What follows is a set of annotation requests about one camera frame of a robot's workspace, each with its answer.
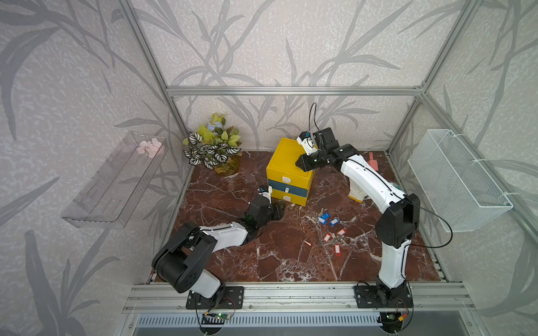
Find black mounting plate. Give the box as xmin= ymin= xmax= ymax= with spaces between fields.
xmin=186 ymin=284 xmax=245 ymax=310
xmin=354 ymin=282 xmax=414 ymax=309

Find artificial plant in vase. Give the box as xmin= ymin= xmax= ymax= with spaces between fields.
xmin=183 ymin=113 xmax=242 ymax=177

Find pink plastic scoop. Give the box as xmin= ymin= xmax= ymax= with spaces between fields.
xmin=368 ymin=152 xmax=379 ymax=172

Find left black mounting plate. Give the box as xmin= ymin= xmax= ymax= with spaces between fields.
xmin=186 ymin=284 xmax=245 ymax=310

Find blue drawer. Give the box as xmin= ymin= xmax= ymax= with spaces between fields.
xmin=268 ymin=179 xmax=309 ymax=198

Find white wire mesh basket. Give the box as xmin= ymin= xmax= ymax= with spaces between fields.
xmin=408 ymin=129 xmax=514 ymax=232

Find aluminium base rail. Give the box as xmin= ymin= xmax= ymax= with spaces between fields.
xmin=123 ymin=282 xmax=476 ymax=313

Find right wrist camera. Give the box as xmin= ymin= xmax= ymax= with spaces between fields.
xmin=296 ymin=127 xmax=340 ymax=156

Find yellow drawer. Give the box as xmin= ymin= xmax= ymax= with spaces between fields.
xmin=266 ymin=166 xmax=314 ymax=189
xmin=272 ymin=189 xmax=308 ymax=206

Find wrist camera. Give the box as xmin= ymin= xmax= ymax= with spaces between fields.
xmin=258 ymin=185 xmax=273 ymax=204
xmin=296 ymin=127 xmax=340 ymax=156

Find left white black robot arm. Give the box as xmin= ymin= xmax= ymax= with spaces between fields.
xmin=151 ymin=194 xmax=286 ymax=298

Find clear acrylic wall shelf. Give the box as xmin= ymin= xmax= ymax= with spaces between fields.
xmin=61 ymin=132 xmax=168 ymax=229

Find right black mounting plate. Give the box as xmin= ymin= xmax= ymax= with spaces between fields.
xmin=354 ymin=282 xmax=414 ymax=309

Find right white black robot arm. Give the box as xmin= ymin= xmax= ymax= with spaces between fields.
xmin=296 ymin=139 xmax=420 ymax=298

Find yellow top drawer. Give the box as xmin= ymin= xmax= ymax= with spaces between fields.
xmin=266 ymin=166 xmax=314 ymax=189

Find keys with blue tag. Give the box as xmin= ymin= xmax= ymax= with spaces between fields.
xmin=318 ymin=213 xmax=330 ymax=225

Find white work glove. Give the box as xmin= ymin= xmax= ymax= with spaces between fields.
xmin=348 ymin=178 xmax=368 ymax=203

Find pink artificial flower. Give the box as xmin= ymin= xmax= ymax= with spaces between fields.
xmin=136 ymin=138 xmax=163 ymax=158

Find yellow bottom drawer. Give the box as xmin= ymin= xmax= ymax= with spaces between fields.
xmin=272 ymin=189 xmax=308 ymax=206

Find yellow drawer cabinet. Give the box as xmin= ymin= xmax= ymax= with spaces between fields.
xmin=266 ymin=138 xmax=314 ymax=206

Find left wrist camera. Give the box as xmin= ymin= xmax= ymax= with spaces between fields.
xmin=258 ymin=185 xmax=273 ymax=204

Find keys with red tags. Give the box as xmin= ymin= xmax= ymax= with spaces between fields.
xmin=323 ymin=229 xmax=347 ymax=256

